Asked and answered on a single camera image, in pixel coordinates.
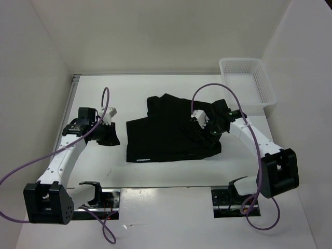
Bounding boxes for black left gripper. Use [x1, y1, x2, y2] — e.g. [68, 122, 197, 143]
[90, 121, 120, 146]

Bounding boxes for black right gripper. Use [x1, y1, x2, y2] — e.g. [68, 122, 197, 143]
[195, 117, 226, 148]

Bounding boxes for black shorts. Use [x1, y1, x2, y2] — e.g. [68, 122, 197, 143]
[126, 93, 222, 163]

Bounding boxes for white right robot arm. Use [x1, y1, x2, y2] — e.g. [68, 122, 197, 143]
[191, 100, 299, 204]

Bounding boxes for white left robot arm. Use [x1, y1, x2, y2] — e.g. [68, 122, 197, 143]
[23, 107, 120, 225]

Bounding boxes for white plastic basket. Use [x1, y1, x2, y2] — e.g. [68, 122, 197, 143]
[219, 58, 277, 108]

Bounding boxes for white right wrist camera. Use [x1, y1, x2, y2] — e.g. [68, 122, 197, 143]
[191, 110, 209, 129]

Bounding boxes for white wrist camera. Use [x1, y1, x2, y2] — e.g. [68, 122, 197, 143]
[101, 107, 117, 126]
[191, 110, 209, 129]

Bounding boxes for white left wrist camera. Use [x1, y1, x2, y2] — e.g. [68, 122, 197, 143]
[101, 107, 117, 126]

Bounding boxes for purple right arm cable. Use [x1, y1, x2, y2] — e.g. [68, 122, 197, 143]
[191, 82, 281, 231]

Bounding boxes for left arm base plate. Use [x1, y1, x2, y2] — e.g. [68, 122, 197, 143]
[71, 188, 122, 221]

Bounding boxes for aluminium table edge rail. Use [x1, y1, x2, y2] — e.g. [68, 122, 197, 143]
[53, 74, 81, 151]

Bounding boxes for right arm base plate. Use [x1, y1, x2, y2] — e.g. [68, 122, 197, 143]
[211, 186, 250, 218]

